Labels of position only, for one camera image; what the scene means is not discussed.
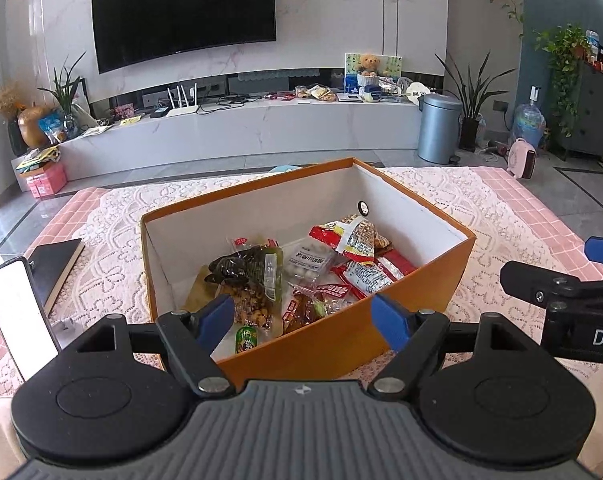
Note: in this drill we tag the black set-top box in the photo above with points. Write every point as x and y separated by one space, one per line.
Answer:
160 113

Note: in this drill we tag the pink card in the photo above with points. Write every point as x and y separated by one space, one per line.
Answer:
124 112

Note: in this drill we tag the red label peanut packet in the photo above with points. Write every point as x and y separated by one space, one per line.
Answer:
361 237

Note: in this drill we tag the yellow paper sheet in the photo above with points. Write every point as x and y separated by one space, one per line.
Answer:
130 120

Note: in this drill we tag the white lace tablecloth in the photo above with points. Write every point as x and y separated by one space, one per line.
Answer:
121 210

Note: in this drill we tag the stack of papers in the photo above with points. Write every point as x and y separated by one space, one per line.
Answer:
36 157

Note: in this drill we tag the blue plastic stool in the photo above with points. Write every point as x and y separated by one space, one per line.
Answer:
286 167

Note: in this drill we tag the clear packet of white balls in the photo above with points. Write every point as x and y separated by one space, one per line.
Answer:
309 262

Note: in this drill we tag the white smartphone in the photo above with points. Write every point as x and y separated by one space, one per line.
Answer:
16 310

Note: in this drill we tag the white flat scale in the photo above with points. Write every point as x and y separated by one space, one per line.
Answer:
350 98

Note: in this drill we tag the small green snack packet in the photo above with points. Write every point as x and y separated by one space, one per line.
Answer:
246 340

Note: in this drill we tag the clear mixed nut packet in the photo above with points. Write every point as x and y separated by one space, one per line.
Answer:
251 305

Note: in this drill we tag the orange cardboard box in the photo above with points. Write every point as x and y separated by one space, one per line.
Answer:
446 280

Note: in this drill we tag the small red snack packet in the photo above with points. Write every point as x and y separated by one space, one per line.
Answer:
301 310

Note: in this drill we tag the orange round vase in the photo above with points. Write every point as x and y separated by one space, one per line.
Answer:
31 127

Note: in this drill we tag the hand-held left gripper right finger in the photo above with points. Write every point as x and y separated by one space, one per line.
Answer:
389 317

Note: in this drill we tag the white round device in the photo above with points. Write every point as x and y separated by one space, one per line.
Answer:
417 91

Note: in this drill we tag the brown teddy bear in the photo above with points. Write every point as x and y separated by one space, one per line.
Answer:
369 62

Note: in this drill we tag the dark grey cabinet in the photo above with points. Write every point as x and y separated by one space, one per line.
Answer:
596 110

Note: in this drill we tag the row of small bottles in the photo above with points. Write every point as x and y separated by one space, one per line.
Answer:
594 42

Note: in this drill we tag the trailing pothos plant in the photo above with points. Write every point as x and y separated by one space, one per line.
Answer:
566 45

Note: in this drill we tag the black notebook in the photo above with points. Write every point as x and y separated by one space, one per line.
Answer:
56 265

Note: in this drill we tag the blue snack bag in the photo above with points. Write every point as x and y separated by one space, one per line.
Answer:
53 125

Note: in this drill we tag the grey pedal bin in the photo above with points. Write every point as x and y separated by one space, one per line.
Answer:
439 127

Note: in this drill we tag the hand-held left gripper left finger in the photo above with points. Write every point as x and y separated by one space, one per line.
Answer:
216 317

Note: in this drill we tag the tall leafy potted plant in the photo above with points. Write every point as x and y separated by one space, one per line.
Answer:
469 132

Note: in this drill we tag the pink storage box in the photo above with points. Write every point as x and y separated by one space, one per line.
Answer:
46 182

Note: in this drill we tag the white router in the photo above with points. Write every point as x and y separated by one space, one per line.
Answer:
181 111

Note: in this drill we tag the clear packet of dark snacks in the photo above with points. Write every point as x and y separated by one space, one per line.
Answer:
331 305

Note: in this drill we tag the white marble media console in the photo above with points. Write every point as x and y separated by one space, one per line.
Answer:
256 130

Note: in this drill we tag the pink space heater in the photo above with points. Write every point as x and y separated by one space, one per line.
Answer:
524 160

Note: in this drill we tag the dark green snack packet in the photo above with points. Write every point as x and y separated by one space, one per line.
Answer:
241 265

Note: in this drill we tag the blue water jug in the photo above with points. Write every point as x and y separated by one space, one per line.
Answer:
529 122

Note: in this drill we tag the dried flower bunch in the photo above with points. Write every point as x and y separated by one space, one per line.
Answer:
8 97

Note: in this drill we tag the black curved television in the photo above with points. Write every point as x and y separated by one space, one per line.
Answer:
181 10

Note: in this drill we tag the pile of snack packets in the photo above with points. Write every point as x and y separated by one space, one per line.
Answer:
321 94

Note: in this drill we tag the small green potted plant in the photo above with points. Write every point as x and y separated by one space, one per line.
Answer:
66 90

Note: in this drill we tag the open magazine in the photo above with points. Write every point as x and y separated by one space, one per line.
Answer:
95 130

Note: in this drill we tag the large red white snack bag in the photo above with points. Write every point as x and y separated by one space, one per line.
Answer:
366 275

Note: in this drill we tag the wall socket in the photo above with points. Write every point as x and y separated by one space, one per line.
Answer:
501 106

